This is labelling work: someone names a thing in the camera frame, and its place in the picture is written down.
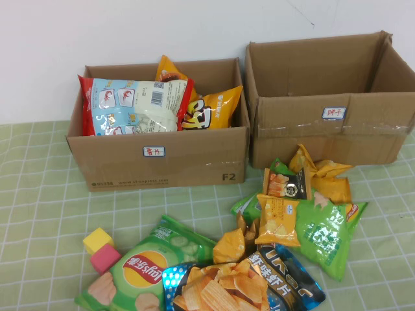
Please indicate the yellow glossy snack packet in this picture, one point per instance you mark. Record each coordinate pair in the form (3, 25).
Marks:
(227, 246)

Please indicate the pink foam cube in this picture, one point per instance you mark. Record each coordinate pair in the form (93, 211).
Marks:
(103, 259)

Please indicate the cardboard box with F2 print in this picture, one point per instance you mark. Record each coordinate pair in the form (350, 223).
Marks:
(129, 168)

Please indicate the taped plain cardboard box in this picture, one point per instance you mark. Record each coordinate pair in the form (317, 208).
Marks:
(291, 145)

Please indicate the blue shrimp chips bag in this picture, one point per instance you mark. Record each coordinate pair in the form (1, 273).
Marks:
(227, 285)

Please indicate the yellow foam cube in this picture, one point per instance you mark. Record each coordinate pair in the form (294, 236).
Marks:
(97, 239)

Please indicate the orange snack bag dark print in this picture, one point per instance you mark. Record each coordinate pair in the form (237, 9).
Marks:
(167, 69)

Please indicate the orange cracker packet blue logo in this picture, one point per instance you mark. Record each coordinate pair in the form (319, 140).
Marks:
(275, 220)

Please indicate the white blue-bordered label sticker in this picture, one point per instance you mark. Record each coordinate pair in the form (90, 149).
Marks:
(334, 113)
(154, 151)

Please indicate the small yellow snack packet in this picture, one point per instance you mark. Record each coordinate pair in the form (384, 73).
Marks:
(334, 168)
(300, 158)
(337, 191)

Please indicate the green chips bag with barcode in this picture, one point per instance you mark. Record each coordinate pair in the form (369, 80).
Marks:
(324, 233)

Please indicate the golden twisted snack packet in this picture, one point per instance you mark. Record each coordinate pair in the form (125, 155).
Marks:
(248, 231)

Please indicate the green cucumber chips bag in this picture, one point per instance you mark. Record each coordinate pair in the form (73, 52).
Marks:
(142, 269)

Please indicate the black orange small snack packet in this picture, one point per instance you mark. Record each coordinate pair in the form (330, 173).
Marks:
(291, 188)

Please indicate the yellow puffed snack bag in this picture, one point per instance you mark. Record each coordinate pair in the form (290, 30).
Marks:
(220, 110)

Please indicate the red white shrimp cracker bag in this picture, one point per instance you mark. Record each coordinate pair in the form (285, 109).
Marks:
(146, 103)

